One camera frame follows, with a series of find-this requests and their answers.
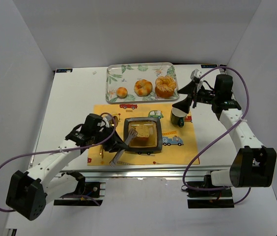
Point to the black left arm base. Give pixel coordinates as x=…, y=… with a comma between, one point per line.
x=87, y=193

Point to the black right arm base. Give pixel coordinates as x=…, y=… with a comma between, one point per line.
x=197, y=199

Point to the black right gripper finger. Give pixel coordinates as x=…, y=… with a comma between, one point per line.
x=182, y=107
x=188, y=89

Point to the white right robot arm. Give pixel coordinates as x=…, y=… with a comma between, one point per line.
x=254, y=163

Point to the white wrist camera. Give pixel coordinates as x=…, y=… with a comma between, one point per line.
x=196, y=75
x=107, y=122

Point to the sesame ring bread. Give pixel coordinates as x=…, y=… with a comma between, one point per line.
x=165, y=86

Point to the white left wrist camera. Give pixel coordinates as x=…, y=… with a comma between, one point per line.
x=107, y=122

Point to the twisted orange bread bun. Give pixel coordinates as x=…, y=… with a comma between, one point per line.
x=143, y=87

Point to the floral white serving tray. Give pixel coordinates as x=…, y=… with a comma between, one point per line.
x=126, y=75

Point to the gold spoon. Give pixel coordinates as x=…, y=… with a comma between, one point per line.
x=115, y=121

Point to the yellow car pattern placemat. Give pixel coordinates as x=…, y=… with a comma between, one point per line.
x=178, y=144

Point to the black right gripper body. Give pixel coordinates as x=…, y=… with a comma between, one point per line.
x=192, y=97

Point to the dark green mug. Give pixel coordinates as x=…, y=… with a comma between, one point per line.
x=177, y=117

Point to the sliced brown bread loaf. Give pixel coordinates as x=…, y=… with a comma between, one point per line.
x=143, y=133

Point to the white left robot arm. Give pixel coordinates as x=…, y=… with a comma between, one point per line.
x=30, y=191

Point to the gold fork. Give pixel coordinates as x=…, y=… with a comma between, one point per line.
x=101, y=151

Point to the small round bread roll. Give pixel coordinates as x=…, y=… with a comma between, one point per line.
x=121, y=92

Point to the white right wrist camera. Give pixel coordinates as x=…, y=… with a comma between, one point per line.
x=196, y=75

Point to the silver metal tongs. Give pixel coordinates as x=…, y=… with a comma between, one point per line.
x=131, y=135

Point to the square black amber plate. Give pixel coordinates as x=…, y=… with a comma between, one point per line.
x=154, y=143

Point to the aluminium table frame rail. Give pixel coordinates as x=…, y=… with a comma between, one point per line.
x=131, y=171

